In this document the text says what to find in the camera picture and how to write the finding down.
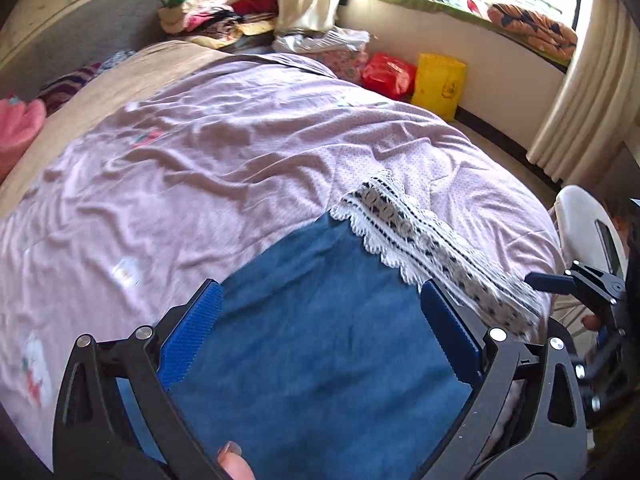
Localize blue denim lace-trimmed pants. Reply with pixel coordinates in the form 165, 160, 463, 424
117, 171, 547, 480

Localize right hand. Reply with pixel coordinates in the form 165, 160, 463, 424
582, 314, 602, 332

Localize left hand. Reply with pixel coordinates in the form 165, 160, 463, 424
217, 441, 255, 480

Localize white chair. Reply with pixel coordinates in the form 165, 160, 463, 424
549, 184, 629, 361

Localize lilac patterned bed quilt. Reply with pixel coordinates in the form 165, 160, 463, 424
0, 52, 566, 470

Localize cream window curtain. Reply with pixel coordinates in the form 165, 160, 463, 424
527, 0, 639, 188

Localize yellow shopping bag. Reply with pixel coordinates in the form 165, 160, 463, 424
411, 53, 468, 122

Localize orange patterned cushion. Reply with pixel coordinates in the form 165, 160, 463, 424
487, 3, 578, 61

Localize pink crumpled blanket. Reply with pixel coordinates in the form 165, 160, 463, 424
0, 98, 47, 182

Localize red plastic bag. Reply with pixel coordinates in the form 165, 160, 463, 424
360, 52, 416, 101

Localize striped dark pillow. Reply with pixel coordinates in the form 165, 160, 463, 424
37, 63, 101, 116

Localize green windowsill cushion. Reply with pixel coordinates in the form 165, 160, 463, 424
376, 0, 571, 67

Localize floral fabric bag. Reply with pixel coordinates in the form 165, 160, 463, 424
272, 27, 371, 84

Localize grey quilted headboard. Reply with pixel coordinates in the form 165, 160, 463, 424
1, 0, 165, 100

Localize pile of folded clothes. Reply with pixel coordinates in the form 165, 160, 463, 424
157, 0, 279, 53

